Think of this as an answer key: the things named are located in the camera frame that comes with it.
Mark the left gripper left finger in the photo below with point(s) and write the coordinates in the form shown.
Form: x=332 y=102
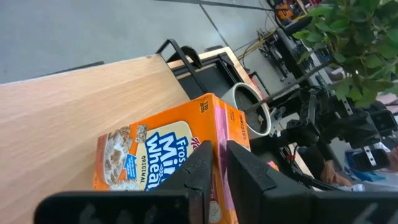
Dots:
x=186 y=186

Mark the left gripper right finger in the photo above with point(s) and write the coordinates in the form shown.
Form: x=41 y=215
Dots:
x=264 y=193

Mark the orange Mini Wheats cereal box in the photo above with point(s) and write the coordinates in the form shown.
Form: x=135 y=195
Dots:
x=186 y=112

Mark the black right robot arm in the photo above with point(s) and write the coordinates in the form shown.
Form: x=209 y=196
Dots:
x=326 y=124

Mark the person's hand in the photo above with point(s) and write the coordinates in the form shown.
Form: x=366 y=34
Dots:
x=334 y=178

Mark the black table mat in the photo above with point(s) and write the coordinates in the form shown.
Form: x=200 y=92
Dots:
x=205 y=82

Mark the grey equipment cart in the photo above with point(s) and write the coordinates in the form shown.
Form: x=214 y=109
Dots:
x=290 y=48

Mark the green leafy plant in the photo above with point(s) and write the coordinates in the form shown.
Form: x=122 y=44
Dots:
x=357 y=37

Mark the wooden shelf with black frame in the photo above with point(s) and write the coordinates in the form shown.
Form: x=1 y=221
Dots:
x=62 y=124

